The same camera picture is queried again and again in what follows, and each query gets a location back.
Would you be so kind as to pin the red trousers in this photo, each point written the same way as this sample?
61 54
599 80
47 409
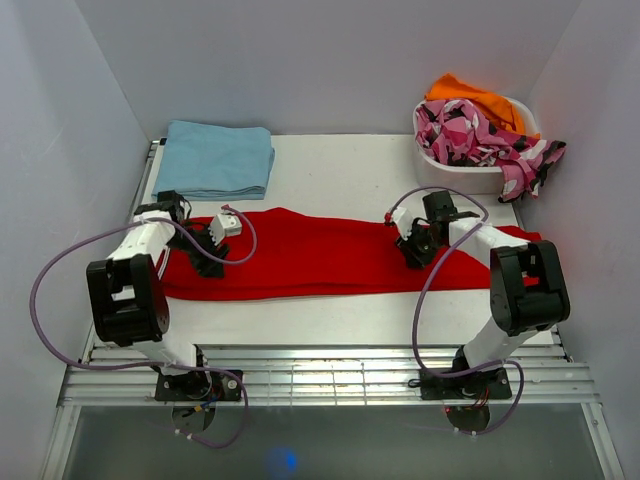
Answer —
289 254

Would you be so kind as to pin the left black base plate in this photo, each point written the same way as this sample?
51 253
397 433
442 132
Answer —
197 386

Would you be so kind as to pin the orange garment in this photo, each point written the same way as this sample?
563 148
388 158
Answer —
498 109

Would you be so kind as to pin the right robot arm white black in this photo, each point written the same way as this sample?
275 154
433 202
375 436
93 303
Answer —
527 292

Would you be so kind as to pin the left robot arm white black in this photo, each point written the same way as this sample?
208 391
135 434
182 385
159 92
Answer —
130 308

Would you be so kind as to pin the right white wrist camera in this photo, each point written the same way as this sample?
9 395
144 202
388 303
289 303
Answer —
402 219

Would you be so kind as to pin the white plastic basket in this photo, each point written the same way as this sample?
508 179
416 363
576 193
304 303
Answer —
468 180

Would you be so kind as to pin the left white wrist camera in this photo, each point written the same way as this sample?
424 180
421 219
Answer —
224 225

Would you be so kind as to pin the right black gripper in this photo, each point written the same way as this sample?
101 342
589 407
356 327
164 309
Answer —
413 258

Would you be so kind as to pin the folded light blue trousers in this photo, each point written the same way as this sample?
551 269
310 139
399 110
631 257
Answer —
204 162

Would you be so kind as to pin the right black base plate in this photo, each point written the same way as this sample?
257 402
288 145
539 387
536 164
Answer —
491 385

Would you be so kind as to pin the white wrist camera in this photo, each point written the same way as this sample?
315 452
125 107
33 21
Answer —
224 225
402 219

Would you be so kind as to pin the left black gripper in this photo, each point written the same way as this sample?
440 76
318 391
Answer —
208 267

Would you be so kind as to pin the pink camouflage trousers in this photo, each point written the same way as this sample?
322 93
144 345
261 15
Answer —
456 133

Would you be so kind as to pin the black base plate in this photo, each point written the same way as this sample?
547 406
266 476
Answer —
197 386
491 385

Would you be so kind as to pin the aluminium rail frame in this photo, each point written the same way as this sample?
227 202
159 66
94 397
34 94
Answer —
350 351

